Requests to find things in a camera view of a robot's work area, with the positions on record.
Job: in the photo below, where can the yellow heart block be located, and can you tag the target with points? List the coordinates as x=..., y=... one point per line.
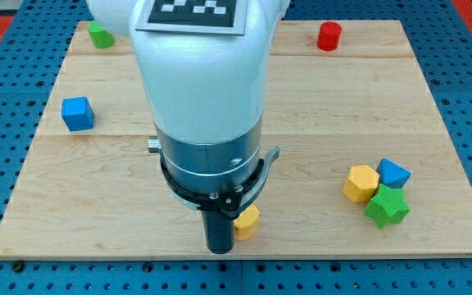
x=247, y=223

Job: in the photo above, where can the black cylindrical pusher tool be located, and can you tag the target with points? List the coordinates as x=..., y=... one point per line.
x=219, y=232

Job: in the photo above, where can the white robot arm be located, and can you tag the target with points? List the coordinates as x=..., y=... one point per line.
x=203, y=65

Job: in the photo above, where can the wooden board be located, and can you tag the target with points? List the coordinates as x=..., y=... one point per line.
x=98, y=195

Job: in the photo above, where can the yellow hexagon block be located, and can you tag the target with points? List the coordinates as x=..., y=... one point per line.
x=361, y=184

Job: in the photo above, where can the black white fiducial marker tag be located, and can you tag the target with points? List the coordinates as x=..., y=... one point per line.
x=194, y=16

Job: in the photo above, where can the red cylinder block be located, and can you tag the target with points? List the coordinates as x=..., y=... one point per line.
x=329, y=36

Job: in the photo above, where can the blue pentagon block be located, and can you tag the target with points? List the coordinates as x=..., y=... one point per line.
x=391, y=174

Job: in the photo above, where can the blue cube block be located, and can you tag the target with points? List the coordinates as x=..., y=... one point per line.
x=77, y=114

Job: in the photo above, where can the green star block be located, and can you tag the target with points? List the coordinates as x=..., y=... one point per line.
x=387, y=206

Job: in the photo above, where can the green cylinder block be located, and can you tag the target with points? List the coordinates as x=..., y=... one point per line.
x=100, y=37

